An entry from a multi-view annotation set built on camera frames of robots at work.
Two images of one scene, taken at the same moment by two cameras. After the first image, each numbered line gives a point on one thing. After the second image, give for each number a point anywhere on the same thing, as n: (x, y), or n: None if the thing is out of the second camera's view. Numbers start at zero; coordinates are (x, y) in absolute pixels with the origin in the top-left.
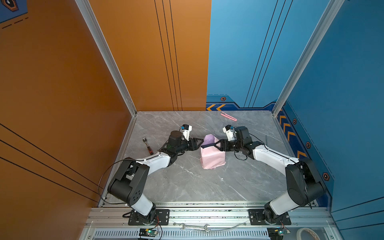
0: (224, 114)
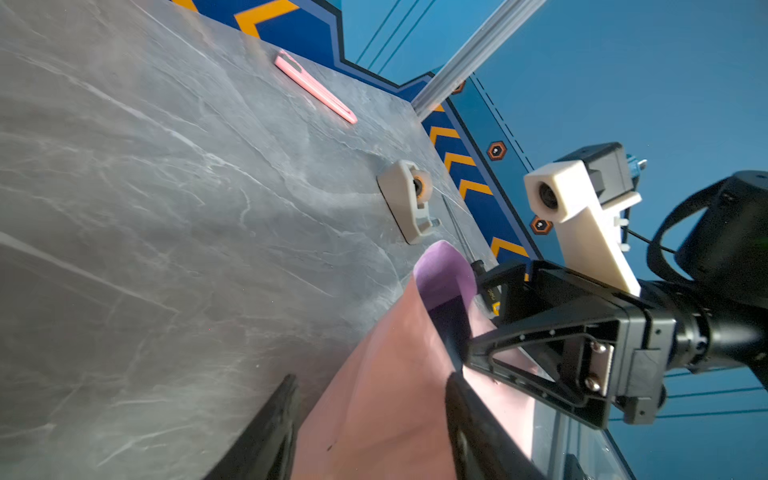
0: (293, 68)
